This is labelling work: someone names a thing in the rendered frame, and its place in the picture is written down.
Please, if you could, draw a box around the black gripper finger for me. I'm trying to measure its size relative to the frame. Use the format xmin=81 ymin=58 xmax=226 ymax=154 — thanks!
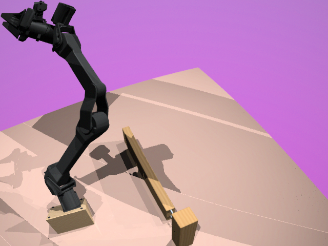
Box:
xmin=1 ymin=9 xmax=26 ymax=30
xmin=2 ymin=22 xmax=20 ymax=39

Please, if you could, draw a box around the brown wooden post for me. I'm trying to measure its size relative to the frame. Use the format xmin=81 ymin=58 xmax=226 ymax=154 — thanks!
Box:
xmin=171 ymin=207 xmax=198 ymax=246

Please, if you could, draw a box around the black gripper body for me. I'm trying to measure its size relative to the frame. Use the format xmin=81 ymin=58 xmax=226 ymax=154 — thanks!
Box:
xmin=18 ymin=8 xmax=49 ymax=42

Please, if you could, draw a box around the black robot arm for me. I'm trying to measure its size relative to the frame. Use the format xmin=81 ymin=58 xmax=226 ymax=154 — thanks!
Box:
xmin=42 ymin=3 xmax=110 ymax=212

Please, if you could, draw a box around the brown wooden rail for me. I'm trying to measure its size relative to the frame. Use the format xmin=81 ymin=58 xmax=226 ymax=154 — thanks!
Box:
xmin=122 ymin=126 xmax=175 ymax=221

